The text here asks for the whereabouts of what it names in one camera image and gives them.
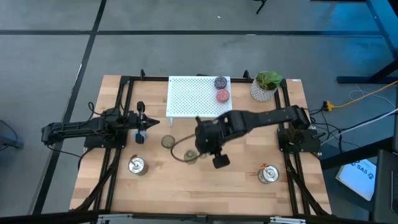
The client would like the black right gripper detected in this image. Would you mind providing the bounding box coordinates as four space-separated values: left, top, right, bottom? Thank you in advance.
195 116 224 156

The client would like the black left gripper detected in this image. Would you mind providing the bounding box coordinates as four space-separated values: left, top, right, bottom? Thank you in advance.
127 101 160 144

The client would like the blue patterned candle tin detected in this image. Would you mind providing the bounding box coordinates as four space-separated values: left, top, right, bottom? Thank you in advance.
134 130 147 144

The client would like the pink patterned candle tin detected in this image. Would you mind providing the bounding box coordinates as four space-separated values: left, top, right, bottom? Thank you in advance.
215 88 231 103

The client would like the white perforated metal shelf riser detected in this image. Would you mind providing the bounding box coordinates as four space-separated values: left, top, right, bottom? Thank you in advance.
165 75 233 127

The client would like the silver tin can orange tab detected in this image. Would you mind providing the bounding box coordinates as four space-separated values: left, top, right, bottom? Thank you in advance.
127 154 149 177
257 162 280 185

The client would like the purple patterned candle tin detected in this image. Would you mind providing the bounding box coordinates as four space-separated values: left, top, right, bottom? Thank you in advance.
213 75 228 90

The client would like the green plant in white pot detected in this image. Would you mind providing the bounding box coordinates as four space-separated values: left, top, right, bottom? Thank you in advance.
250 70 284 103

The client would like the black tripod leg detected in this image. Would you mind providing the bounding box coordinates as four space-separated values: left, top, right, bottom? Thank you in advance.
253 0 268 15

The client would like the black diagonal floor beam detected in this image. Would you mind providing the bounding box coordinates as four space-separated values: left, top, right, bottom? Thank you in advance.
320 136 394 170

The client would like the white printed sheet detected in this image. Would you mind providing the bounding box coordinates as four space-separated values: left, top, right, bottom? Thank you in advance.
335 158 377 202

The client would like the black-framed blue desk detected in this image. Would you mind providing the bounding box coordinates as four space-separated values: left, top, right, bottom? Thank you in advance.
336 0 398 85

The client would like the dark grey case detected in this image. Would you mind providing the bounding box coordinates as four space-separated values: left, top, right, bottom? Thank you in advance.
371 149 398 224

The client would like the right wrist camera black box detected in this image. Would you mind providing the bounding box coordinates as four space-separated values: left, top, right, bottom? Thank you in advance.
212 154 231 170

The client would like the black aluminium table frame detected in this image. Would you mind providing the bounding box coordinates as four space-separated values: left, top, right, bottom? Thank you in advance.
70 68 332 217

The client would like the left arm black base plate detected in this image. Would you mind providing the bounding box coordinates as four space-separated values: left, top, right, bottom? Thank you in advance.
83 123 129 149

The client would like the silver metal bracket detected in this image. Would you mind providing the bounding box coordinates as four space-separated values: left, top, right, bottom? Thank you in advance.
269 217 307 224
96 213 135 224

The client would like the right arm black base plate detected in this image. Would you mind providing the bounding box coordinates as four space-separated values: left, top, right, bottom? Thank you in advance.
276 127 322 154

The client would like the yellow extension cord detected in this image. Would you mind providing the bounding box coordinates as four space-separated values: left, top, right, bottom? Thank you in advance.
322 80 398 113

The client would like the black camera mount crossbar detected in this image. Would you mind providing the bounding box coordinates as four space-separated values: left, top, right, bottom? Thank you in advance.
0 208 398 224

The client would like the thick white cable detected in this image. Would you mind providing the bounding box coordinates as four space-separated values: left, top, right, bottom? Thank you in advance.
320 108 398 147

